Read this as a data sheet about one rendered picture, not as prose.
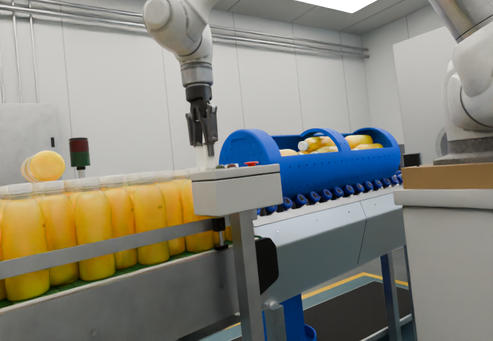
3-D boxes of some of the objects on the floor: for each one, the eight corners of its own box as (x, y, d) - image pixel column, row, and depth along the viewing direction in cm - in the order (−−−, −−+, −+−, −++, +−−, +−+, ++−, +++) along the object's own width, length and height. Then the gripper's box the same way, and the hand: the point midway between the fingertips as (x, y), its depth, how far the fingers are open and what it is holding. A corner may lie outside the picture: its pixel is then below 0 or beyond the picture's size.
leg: (405, 356, 190) (392, 239, 192) (400, 360, 187) (386, 241, 189) (395, 352, 195) (382, 238, 197) (389, 356, 191) (376, 240, 193)
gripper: (226, 80, 96) (235, 166, 96) (194, 94, 109) (201, 170, 108) (202, 78, 92) (212, 169, 91) (172, 92, 104) (180, 172, 104)
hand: (205, 158), depth 100 cm, fingers closed on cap, 4 cm apart
